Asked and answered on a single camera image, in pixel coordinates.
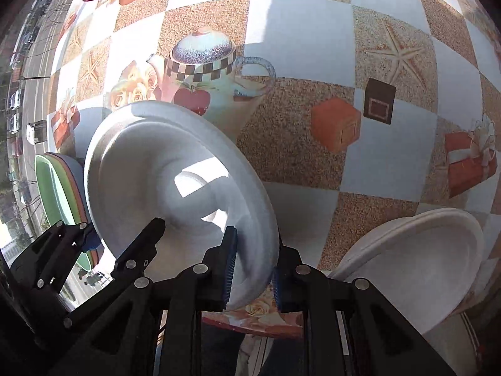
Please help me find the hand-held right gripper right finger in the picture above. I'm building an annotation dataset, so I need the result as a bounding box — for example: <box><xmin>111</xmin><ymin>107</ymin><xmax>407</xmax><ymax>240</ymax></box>
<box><xmin>273</xmin><ymin>245</ymin><xmax>457</xmax><ymax>376</ymax></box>

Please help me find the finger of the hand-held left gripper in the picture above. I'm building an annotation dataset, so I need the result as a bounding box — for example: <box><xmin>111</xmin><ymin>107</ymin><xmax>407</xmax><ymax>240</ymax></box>
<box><xmin>113</xmin><ymin>218</ymin><xmax>167</xmax><ymax>283</ymax></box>
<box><xmin>11</xmin><ymin>220</ymin><xmax>94</xmax><ymax>295</ymax></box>

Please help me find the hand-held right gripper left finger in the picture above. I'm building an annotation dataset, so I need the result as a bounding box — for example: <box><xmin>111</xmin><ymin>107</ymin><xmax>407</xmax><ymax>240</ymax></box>
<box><xmin>47</xmin><ymin>226</ymin><xmax>239</xmax><ymax>376</ymax></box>

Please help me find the blue plastic plate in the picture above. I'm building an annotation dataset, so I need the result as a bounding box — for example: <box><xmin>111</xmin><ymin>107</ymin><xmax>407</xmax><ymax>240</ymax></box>
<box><xmin>49</xmin><ymin>151</ymin><xmax>103</xmax><ymax>252</ymax></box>

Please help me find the orange plastic plate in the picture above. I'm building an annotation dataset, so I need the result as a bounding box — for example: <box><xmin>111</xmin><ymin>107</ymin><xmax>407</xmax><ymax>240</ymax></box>
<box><xmin>55</xmin><ymin>153</ymin><xmax>92</xmax><ymax>243</ymax></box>

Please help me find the stack of coloured plates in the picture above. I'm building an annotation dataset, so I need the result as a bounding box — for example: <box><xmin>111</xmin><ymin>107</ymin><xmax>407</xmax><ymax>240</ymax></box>
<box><xmin>34</xmin><ymin>154</ymin><xmax>96</xmax><ymax>273</ymax></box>

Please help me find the white foam plate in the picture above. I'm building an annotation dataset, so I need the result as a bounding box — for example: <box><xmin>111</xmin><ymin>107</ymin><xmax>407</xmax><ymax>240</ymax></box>
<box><xmin>331</xmin><ymin>209</ymin><xmax>487</xmax><ymax>334</ymax></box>
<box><xmin>83</xmin><ymin>101</ymin><xmax>279</xmax><ymax>311</ymax></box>

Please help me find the white van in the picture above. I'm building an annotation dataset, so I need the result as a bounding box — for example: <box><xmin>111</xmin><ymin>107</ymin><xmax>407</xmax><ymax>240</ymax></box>
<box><xmin>27</xmin><ymin>121</ymin><xmax>47</xmax><ymax>144</ymax></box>

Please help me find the printed checkered tablecloth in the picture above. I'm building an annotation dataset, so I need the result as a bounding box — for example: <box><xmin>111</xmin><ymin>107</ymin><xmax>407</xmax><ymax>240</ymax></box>
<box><xmin>47</xmin><ymin>0</ymin><xmax>501</xmax><ymax>341</ymax></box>

